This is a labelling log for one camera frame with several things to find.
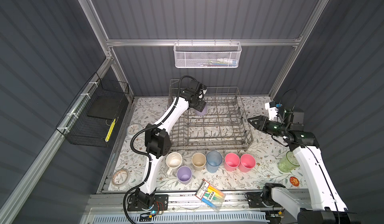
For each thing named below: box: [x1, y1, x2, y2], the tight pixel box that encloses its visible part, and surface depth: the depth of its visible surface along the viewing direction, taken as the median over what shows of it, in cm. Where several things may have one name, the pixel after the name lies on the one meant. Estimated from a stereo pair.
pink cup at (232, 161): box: [224, 152, 241, 172], surface depth 86 cm
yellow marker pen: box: [105, 118, 116, 143], surface depth 70 cm
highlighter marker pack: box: [194, 179, 226, 213], surface depth 76 cm
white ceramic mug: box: [165, 152, 183, 177], surface depth 82 cm
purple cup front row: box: [176, 165, 193, 185], surface depth 82 cm
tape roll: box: [111, 168, 130, 187], surface depth 83 cm
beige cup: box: [191, 152, 207, 171], surface depth 82 cm
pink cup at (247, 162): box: [239, 153, 256, 173], surface depth 85 cm
